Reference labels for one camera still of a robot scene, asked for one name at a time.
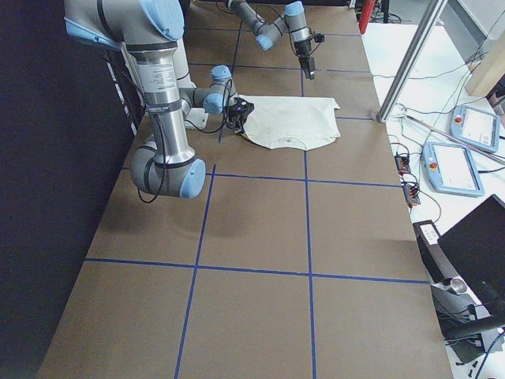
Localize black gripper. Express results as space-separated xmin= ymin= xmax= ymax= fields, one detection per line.
xmin=294 ymin=39 xmax=316 ymax=80
xmin=227 ymin=100 xmax=254 ymax=134

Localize cream long sleeve shirt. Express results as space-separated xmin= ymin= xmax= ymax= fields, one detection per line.
xmin=242 ymin=96 xmax=341 ymax=151

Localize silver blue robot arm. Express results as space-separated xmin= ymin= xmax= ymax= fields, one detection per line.
xmin=215 ymin=0 xmax=325 ymax=80
xmin=64 ymin=1 xmax=254 ymax=199

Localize red fire extinguisher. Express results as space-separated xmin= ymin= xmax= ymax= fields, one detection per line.
xmin=358 ymin=0 xmax=376 ymax=35

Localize black orange connector strip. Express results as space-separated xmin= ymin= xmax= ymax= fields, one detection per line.
xmin=394 ymin=143 xmax=421 ymax=209

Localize near blue teach pendant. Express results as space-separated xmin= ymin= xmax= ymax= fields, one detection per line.
xmin=422 ymin=142 xmax=484 ymax=197

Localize blue teach pendant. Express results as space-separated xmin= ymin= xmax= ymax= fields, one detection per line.
xmin=450 ymin=105 xmax=500 ymax=153
xmin=422 ymin=142 xmax=484 ymax=197

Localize wooden beam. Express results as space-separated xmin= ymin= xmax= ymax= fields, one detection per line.
xmin=466 ymin=32 xmax=505 ymax=97

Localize far blue teach pendant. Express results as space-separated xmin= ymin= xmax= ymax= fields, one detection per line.
xmin=450 ymin=105 xmax=500 ymax=153

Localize black box white label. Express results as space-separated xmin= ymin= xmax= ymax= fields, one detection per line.
xmin=413 ymin=220 xmax=459 ymax=285

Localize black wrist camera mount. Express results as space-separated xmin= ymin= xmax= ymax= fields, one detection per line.
xmin=310 ymin=32 xmax=325 ymax=44

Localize aluminium frame post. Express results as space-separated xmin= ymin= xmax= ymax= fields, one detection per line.
xmin=376 ymin=0 xmax=448 ymax=123

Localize black camera stand clamp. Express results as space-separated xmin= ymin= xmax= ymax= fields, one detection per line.
xmin=431 ymin=277 xmax=504 ymax=364

